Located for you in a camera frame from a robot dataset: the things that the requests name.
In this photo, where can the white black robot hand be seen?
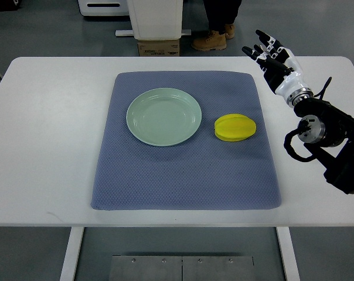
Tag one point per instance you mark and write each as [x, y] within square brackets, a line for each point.
[281, 70]

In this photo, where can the yellow starfruit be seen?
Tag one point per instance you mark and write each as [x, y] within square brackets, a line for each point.
[234, 127]

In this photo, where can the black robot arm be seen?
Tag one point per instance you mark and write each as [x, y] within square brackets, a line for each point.
[326, 134]

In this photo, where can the pale green plate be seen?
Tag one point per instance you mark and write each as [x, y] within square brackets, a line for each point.
[164, 117]

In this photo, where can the tan boot right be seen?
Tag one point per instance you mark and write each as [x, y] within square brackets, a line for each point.
[229, 31]

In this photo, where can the tan boot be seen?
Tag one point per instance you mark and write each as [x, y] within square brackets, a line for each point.
[214, 40]
[229, 31]

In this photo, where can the tan boot left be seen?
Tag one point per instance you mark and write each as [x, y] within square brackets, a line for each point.
[214, 40]

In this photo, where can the person legs dark trousers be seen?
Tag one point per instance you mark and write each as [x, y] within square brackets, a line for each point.
[221, 13]

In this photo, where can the cardboard box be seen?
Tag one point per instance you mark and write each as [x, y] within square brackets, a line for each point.
[158, 48]

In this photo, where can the blue-grey textured mat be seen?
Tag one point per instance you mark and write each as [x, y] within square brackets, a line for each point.
[203, 172]

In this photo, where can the white bin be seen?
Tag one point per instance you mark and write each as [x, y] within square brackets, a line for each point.
[156, 19]

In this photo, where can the white floor bar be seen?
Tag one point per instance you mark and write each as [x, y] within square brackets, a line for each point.
[130, 33]

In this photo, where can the white table leg right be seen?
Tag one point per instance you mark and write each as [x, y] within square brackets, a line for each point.
[287, 254]

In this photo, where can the white table leg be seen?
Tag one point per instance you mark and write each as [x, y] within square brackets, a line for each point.
[287, 254]
[72, 254]

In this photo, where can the white appliance with slot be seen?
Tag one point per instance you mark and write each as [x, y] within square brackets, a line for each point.
[103, 8]

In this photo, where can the white table leg left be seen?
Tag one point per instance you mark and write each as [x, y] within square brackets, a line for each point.
[72, 254]

